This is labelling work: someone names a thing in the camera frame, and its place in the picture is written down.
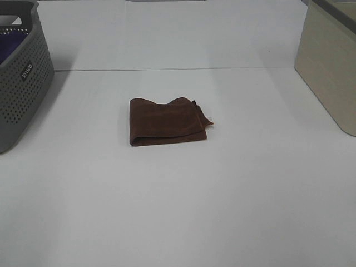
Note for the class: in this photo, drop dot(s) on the beige storage bin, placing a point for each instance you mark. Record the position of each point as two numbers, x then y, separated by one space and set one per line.
326 58

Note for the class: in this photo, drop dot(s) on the brown towel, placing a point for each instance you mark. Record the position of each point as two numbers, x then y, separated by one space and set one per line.
180 120

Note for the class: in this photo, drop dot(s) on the purple cloth in basket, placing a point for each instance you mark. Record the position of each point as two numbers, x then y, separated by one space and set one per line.
12 45

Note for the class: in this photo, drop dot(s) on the grey perforated laundry basket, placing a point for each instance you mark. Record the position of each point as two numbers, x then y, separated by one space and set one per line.
25 82

